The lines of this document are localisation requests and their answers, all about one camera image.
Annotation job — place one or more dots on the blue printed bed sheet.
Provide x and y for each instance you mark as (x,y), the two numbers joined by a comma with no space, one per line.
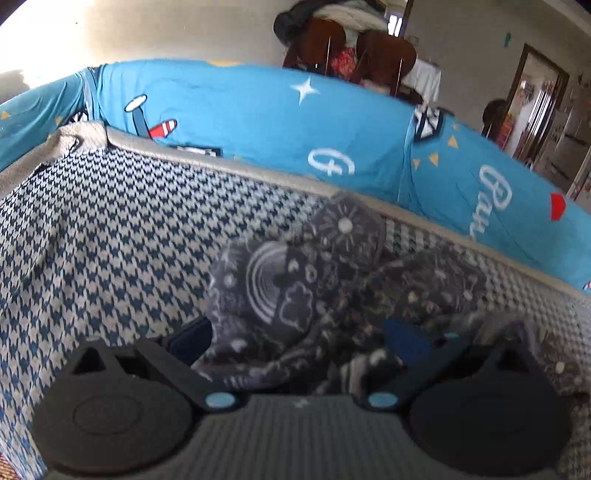
(258,115)

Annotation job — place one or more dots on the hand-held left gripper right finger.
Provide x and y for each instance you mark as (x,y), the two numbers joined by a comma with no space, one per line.
(406,341)

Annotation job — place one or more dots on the red floral cloth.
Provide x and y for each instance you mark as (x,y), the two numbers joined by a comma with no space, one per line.
(344,62)

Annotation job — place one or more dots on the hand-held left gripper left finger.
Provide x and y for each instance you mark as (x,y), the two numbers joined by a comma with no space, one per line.
(191,337)

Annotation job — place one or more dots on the wooden window frame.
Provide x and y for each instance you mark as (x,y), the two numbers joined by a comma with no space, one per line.
(408,18)

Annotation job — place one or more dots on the refrigerator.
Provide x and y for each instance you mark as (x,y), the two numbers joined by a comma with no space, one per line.
(570,138)

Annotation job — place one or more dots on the wooden door frame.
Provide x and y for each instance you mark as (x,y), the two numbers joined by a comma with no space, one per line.
(519,83)

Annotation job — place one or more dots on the houndstooth mattress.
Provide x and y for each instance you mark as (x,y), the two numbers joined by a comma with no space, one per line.
(115,240)

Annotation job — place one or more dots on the grey doodle-print fleece garment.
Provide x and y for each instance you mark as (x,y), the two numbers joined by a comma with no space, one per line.
(286,286)

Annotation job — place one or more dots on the white hanging cloth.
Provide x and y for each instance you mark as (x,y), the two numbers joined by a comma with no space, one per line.
(427,78)

